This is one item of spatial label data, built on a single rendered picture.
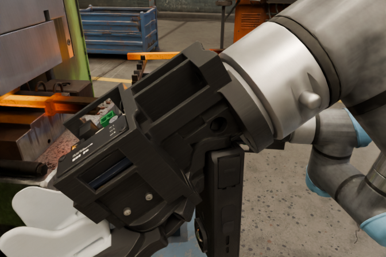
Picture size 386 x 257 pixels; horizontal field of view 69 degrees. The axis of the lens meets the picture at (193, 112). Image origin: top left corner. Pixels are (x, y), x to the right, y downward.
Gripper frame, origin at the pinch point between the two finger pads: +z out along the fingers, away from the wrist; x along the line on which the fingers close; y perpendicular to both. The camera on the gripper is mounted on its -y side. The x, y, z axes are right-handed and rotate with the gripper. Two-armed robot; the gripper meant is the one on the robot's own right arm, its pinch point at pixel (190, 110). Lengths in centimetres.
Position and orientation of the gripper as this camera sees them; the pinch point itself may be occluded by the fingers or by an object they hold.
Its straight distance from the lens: 58.5
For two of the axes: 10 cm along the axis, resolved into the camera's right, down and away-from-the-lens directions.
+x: 1.1, -4.5, 8.8
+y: 0.0, 8.9, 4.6
